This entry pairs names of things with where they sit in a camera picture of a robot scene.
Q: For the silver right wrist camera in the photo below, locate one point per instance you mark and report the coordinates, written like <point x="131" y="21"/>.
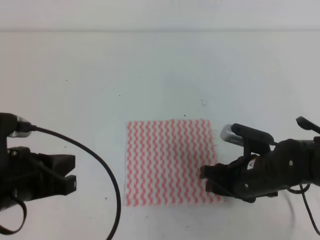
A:
<point x="252" y="140"/>

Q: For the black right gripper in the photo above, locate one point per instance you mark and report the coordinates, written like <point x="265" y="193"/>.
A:
<point x="247" y="178"/>

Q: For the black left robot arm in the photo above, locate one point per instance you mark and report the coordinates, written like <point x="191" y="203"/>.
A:
<point x="8" y="124"/>

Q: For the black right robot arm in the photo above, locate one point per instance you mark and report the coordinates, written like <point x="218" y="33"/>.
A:
<point x="299" y="165"/>

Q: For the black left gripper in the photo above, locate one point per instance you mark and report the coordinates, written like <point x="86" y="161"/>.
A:
<point x="22" y="176"/>

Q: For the pink white wavy striped towel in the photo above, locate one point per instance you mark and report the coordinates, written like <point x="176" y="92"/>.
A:
<point x="163" y="160"/>

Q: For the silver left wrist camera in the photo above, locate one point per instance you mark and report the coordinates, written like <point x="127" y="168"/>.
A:
<point x="23" y="128"/>

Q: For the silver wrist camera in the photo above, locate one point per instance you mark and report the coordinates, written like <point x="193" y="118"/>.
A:
<point x="252" y="140"/>
<point x="23" y="128"/>

